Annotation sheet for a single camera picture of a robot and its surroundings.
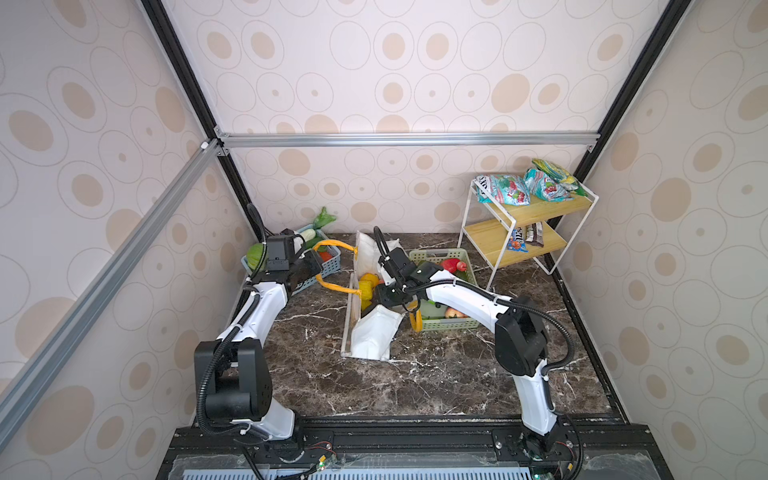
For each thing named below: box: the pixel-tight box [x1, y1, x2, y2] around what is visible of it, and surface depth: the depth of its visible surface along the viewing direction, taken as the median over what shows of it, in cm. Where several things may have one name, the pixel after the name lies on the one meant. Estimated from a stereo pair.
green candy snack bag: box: [476, 174, 531, 206], surface depth 85 cm
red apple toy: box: [440, 258, 460, 273], surface depth 107 cm
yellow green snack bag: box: [532, 158, 588, 197], surface depth 83 cm
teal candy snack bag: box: [524, 168, 575, 203], surface depth 82 cm
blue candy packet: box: [507, 227, 529, 253], surface depth 97 cm
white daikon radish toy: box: [300, 206, 337, 242], surface depth 115 cm
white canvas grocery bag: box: [313, 231, 406, 361], surface depth 86 cm
